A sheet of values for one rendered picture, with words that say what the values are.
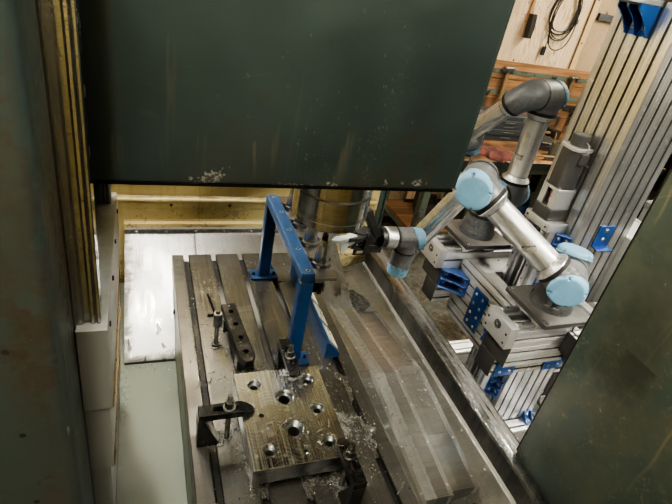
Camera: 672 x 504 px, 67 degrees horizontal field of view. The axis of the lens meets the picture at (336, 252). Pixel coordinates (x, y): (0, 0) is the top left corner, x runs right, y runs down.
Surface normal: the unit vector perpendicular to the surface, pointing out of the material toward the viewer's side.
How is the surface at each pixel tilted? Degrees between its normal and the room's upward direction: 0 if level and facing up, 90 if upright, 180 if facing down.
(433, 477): 7
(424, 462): 7
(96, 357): 90
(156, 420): 0
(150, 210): 90
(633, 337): 90
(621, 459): 90
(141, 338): 24
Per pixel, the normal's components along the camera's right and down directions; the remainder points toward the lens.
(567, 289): -0.31, 0.51
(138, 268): 0.29, -0.54
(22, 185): 0.54, 0.51
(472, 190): -0.49, 0.31
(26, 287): 0.30, 0.54
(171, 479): 0.18, -0.84
